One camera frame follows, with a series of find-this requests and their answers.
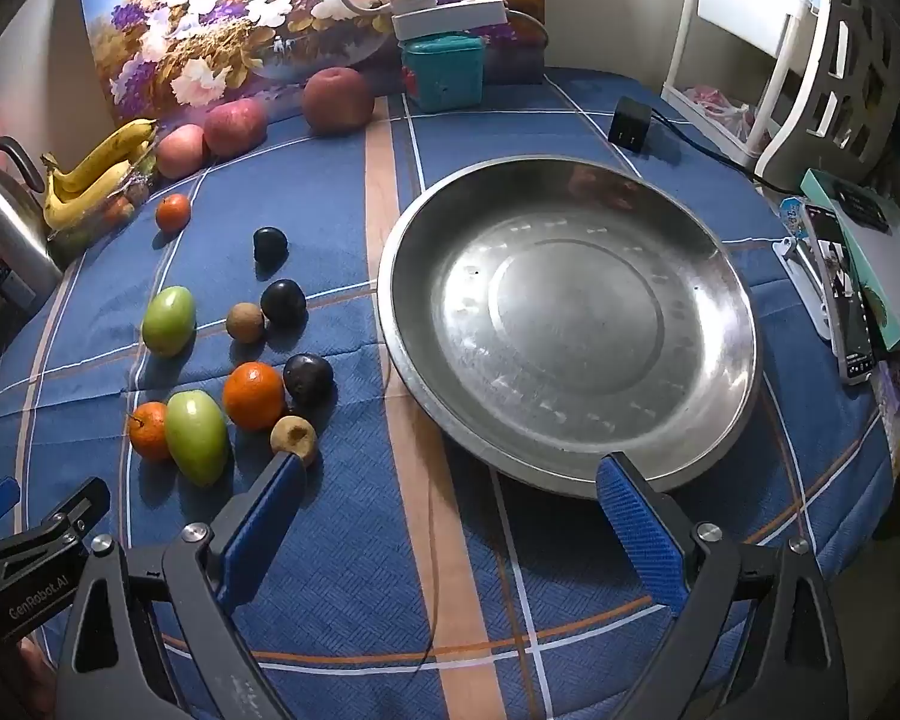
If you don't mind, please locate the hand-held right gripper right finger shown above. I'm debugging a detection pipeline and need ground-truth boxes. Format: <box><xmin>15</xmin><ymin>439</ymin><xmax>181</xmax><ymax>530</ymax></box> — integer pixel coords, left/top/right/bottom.
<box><xmin>595</xmin><ymin>452</ymin><xmax>850</xmax><ymax>720</ymax></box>

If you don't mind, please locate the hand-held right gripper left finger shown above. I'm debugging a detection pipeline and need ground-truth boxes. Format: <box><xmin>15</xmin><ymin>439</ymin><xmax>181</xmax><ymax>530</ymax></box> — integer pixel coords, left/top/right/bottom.
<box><xmin>55</xmin><ymin>452</ymin><xmax>308</xmax><ymax>720</ymax></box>

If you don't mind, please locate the round brown kiwi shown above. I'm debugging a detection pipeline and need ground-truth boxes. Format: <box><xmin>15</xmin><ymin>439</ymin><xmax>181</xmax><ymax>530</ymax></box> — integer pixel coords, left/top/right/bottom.
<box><xmin>225</xmin><ymin>302</ymin><xmax>266</xmax><ymax>344</ymax></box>
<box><xmin>270</xmin><ymin>415</ymin><xmax>320</xmax><ymax>467</ymax></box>

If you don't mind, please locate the stemmed small tangerine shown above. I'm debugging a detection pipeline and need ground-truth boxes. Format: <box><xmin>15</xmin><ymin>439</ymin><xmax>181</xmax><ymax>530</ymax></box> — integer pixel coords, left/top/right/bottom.
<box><xmin>126</xmin><ymin>401</ymin><xmax>172</xmax><ymax>463</ymax></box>

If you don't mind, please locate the green mango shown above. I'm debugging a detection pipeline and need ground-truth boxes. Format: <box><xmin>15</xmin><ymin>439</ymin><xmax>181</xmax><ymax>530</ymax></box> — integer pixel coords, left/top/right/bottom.
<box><xmin>165</xmin><ymin>388</ymin><xmax>230</xmax><ymax>488</ymax></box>
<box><xmin>141</xmin><ymin>286</ymin><xmax>197</xmax><ymax>358</ymax></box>

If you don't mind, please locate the large orange tangerine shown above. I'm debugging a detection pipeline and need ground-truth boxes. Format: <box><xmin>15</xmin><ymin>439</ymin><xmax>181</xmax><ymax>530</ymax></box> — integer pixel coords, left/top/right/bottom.
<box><xmin>222</xmin><ymin>361</ymin><xmax>285</xmax><ymax>431</ymax></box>

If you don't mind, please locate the dark purple plum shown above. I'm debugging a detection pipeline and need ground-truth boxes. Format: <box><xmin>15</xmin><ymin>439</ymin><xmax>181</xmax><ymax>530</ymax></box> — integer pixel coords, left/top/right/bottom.
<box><xmin>260</xmin><ymin>279</ymin><xmax>308</xmax><ymax>328</ymax></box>
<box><xmin>253</xmin><ymin>227</ymin><xmax>289</xmax><ymax>268</ymax></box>
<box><xmin>283</xmin><ymin>352</ymin><xmax>335</xmax><ymax>405</ymax></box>

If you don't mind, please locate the round steel basin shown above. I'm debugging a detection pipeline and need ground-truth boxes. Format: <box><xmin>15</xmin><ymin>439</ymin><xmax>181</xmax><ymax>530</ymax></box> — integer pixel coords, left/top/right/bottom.
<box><xmin>376</xmin><ymin>156</ymin><xmax>763</xmax><ymax>500</ymax></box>

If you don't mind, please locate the blue plaid tablecloth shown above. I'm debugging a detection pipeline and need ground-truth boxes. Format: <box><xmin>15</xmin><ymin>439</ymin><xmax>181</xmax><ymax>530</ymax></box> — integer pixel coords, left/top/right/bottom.
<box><xmin>0</xmin><ymin>66</ymin><xmax>900</xmax><ymax>720</ymax></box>

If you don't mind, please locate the white phone stand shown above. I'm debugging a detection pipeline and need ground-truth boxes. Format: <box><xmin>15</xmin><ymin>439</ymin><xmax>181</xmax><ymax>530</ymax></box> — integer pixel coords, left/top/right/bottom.
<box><xmin>772</xmin><ymin>235</ymin><xmax>835</xmax><ymax>340</ymax></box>

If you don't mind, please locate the black smartphone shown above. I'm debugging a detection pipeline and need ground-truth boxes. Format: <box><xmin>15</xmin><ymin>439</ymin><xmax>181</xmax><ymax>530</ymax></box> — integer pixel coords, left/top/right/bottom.
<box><xmin>801</xmin><ymin>201</ymin><xmax>876</xmax><ymax>386</ymax></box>

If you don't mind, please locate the clear glass bowl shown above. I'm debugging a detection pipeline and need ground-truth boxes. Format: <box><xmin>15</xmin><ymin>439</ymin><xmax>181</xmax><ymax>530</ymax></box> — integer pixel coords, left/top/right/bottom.
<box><xmin>45</xmin><ymin>154</ymin><xmax>160</xmax><ymax>260</ymax></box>

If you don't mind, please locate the yellow banana bunch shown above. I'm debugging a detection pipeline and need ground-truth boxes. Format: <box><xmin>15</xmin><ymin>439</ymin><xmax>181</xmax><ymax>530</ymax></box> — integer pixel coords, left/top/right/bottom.
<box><xmin>41</xmin><ymin>118</ymin><xmax>159</xmax><ymax>230</ymax></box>

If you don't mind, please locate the blue and white packet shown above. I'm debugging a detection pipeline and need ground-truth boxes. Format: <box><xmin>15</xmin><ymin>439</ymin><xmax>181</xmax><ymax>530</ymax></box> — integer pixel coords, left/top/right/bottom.
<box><xmin>779</xmin><ymin>195</ymin><xmax>812</xmax><ymax>242</ymax></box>

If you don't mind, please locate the teal cardboard box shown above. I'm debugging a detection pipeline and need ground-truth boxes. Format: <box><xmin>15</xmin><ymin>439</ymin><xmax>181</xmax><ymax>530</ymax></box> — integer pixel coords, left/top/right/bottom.
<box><xmin>799</xmin><ymin>168</ymin><xmax>900</xmax><ymax>353</ymax></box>

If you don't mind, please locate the pink apple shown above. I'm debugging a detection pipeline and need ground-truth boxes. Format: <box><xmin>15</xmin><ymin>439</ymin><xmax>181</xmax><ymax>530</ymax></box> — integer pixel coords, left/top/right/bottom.
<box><xmin>155</xmin><ymin>124</ymin><xmax>209</xmax><ymax>180</ymax></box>

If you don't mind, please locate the black charger adapter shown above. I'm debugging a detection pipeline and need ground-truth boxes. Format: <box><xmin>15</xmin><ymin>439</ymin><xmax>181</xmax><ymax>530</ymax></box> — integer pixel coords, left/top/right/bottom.
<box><xmin>608</xmin><ymin>97</ymin><xmax>654</xmax><ymax>152</ymax></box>

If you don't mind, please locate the dark red apple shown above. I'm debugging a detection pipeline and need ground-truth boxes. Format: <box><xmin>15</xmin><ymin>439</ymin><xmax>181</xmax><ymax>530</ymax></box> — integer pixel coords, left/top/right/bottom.
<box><xmin>302</xmin><ymin>67</ymin><xmax>376</xmax><ymax>138</ymax></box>

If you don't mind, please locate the pink plastic bag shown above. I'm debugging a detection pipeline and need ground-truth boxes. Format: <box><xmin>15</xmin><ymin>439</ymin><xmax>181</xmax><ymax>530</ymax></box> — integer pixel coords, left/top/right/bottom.
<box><xmin>682</xmin><ymin>85</ymin><xmax>760</xmax><ymax>142</ymax></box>

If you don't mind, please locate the teal plastic box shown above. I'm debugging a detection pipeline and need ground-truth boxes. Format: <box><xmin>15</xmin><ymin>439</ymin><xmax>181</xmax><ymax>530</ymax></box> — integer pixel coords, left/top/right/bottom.
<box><xmin>400</xmin><ymin>34</ymin><xmax>488</xmax><ymax>113</ymax></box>

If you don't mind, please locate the floral painting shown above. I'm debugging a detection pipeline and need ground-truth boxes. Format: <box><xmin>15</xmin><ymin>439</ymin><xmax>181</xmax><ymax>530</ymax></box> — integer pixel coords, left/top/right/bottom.
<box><xmin>79</xmin><ymin>0</ymin><xmax>547</xmax><ymax>125</ymax></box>

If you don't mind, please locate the white lattice basket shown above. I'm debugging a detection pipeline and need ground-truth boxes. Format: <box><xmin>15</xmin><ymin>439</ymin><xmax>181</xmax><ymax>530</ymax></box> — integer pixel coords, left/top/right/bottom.
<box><xmin>754</xmin><ymin>0</ymin><xmax>900</xmax><ymax>190</ymax></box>

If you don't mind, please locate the white power strip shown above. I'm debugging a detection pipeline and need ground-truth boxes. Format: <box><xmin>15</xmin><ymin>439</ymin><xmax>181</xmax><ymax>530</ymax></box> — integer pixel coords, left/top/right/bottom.
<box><xmin>391</xmin><ymin>0</ymin><xmax>510</xmax><ymax>42</ymax></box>

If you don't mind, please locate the steel kettle with black handle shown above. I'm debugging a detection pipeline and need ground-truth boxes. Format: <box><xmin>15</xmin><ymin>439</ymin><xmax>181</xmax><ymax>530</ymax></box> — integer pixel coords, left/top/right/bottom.
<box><xmin>0</xmin><ymin>136</ymin><xmax>65</xmax><ymax>313</ymax></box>

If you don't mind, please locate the black charger cable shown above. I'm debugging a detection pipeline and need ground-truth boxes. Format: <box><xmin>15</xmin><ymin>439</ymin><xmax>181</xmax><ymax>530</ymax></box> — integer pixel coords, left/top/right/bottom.
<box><xmin>647</xmin><ymin>114</ymin><xmax>805</xmax><ymax>194</ymax></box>

